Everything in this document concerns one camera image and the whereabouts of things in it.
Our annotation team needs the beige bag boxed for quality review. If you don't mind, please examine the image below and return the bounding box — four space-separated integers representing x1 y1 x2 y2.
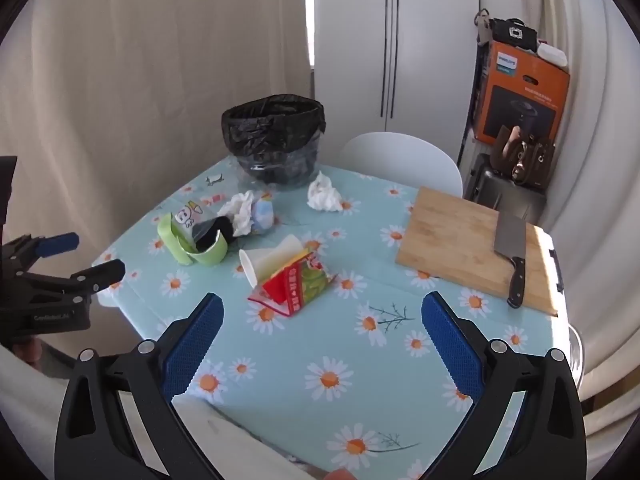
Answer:
474 8 496 46

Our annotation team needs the black bag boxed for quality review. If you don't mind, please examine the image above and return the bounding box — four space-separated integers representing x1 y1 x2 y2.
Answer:
490 17 540 53

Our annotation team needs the white pouch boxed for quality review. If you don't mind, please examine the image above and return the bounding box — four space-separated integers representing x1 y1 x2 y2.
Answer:
537 42 569 67

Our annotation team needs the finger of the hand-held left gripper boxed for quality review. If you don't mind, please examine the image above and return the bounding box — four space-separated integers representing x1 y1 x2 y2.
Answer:
15 259 127 302
0 232 80 273

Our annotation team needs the black handled cleaver knife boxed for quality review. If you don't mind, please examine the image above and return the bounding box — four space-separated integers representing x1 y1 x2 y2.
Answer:
493 210 528 309

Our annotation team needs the black suitcase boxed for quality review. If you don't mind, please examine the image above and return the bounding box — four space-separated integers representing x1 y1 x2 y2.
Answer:
465 152 548 226

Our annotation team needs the white tissue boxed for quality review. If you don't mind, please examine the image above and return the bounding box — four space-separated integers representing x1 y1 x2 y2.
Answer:
216 191 257 237
306 171 344 212

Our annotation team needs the daisy print blue tablecloth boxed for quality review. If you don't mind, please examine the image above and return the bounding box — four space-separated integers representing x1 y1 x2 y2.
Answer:
91 152 573 480

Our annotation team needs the person's left hand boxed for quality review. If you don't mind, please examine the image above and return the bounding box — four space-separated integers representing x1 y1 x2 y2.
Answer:
12 337 43 368

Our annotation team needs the black plastic wrapper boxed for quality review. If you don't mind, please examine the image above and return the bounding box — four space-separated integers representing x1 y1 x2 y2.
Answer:
192 216 235 253

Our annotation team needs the white chair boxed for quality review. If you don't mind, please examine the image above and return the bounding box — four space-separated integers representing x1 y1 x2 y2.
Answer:
337 131 463 198

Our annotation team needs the orange black carton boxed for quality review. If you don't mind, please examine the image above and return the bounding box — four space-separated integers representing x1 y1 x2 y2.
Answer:
472 40 571 148

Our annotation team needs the white curtain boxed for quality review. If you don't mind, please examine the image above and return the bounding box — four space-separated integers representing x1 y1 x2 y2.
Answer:
525 0 640 411

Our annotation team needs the beige curtain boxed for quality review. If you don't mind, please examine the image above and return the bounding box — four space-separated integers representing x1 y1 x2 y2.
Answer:
0 0 313 356

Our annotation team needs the red green snack packet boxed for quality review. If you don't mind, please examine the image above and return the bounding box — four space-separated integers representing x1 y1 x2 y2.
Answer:
247 252 338 317

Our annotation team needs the clear bin with black bag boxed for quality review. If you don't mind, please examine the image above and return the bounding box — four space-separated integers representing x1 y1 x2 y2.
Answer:
221 93 327 190

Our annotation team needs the white paper cup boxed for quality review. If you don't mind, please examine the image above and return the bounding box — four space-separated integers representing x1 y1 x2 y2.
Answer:
238 234 307 288

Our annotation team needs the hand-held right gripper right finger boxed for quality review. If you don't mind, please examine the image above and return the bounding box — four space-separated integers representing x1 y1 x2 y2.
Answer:
421 291 587 480

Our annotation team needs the bamboo cutting board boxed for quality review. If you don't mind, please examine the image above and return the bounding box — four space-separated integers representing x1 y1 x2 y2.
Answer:
395 186 560 317

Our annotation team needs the white wardrobe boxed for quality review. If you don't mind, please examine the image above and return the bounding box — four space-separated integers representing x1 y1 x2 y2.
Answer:
312 0 483 171

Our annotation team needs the blue white crumpled wrapper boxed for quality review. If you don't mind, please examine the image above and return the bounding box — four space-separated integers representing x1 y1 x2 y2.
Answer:
250 199 275 233

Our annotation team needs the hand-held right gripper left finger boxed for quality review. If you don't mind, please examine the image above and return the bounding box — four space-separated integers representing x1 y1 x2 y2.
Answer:
54 292 225 480

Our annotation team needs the brown handbag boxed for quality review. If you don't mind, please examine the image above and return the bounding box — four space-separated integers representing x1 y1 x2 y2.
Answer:
490 125 556 191

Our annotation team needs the light green paper packaging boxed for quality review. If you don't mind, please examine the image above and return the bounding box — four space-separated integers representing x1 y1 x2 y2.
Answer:
156 210 230 267

